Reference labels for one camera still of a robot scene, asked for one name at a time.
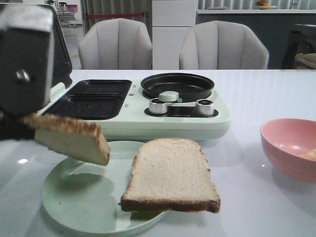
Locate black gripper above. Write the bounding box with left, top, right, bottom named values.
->
left=0, top=4, right=54, bottom=140

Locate mint green sandwich maker lid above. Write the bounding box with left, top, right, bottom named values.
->
left=44, top=5, right=72, bottom=89

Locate left grey upholstered chair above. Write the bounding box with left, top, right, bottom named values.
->
left=79, top=18, right=153, bottom=70

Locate mint green breakfast maker base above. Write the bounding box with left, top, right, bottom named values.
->
left=40, top=79, right=232, bottom=140

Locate right grey upholstered chair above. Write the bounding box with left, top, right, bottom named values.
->
left=179, top=20, right=269, bottom=70

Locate left silver control knob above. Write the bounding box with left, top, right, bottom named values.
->
left=148, top=98, right=167, bottom=115

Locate mint green round plate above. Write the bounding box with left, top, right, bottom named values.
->
left=42, top=141, right=165, bottom=237

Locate orange shrimp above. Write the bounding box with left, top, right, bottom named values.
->
left=301, top=149, right=316, bottom=160

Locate pink plastic bowl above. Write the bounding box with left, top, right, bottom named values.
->
left=260, top=118, right=316, bottom=183

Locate dark appliance at right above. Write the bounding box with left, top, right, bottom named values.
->
left=281, top=24, right=316, bottom=69

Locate white cabinet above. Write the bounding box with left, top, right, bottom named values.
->
left=152, top=0, right=197, bottom=70

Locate black round frying pan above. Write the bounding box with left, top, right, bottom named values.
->
left=140, top=73, right=215, bottom=103

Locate red barrier tape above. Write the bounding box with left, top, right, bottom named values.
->
left=87, top=12, right=145, bottom=19

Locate grey upholstered chair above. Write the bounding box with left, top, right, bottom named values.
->
left=179, top=20, right=269, bottom=70
left=79, top=18, right=153, bottom=70

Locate white bread slice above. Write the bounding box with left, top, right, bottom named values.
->
left=120, top=138, right=221, bottom=213
left=20, top=114, right=111, bottom=166

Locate fruit plate on counter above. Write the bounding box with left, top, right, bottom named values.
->
left=255, top=0, right=277, bottom=10

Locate right silver control knob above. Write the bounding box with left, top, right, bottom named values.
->
left=195, top=99, right=214, bottom=116

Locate silver control knob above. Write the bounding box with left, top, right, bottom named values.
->
left=195, top=99, right=214, bottom=116
left=148, top=98, right=167, bottom=115

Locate beige cushion at right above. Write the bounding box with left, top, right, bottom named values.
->
left=295, top=53, right=316, bottom=70

